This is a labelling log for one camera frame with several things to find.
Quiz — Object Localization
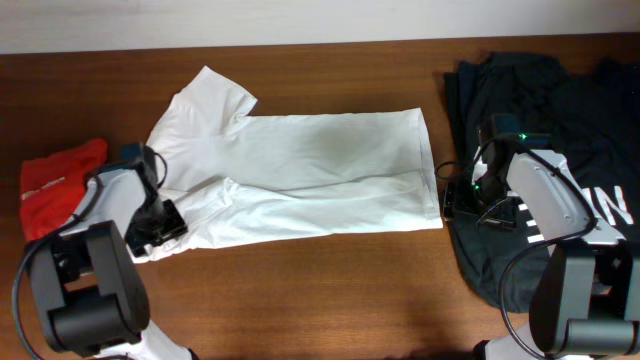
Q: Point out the folded red t-shirt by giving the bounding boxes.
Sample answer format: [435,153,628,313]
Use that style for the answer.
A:
[20,138,108,242]

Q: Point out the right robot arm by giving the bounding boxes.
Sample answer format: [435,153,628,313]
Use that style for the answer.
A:
[444,114,639,359]

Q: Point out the dark lettered t-shirt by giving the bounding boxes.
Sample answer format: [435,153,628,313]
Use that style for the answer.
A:
[444,53,639,307]

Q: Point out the white printed t-shirt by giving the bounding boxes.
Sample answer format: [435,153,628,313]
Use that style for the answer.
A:
[138,68,443,263]

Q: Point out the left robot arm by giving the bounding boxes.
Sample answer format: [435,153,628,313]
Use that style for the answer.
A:
[12,143,196,359]

